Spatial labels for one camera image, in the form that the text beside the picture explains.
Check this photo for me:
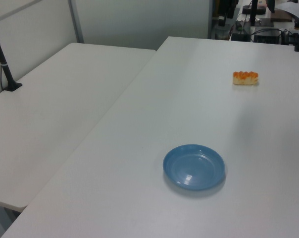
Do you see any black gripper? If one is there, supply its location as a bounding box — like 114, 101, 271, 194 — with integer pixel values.
216, 0, 239, 27

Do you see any orange glazed bread loaf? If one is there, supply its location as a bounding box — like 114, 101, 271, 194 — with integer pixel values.
232, 70, 260, 86

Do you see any blue round plate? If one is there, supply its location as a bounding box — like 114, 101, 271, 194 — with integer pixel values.
162, 144, 226, 191

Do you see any black upright stand pole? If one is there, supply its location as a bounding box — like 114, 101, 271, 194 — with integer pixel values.
249, 0, 258, 27

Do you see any black electronics box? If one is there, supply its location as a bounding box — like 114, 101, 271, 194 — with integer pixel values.
253, 28, 282, 45

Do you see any brown flat board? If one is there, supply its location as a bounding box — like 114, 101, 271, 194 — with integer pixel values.
270, 10, 293, 22

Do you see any grey paper sheet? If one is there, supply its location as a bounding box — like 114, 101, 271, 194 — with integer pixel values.
275, 1, 299, 19

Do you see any grey partition frame post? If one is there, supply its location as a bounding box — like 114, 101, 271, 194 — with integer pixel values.
67, 0, 85, 44

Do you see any black camera stand pole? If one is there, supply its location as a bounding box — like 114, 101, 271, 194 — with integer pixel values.
0, 19, 23, 93

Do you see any thin black cable on pole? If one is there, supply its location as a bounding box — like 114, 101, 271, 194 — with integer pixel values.
0, 64, 7, 90

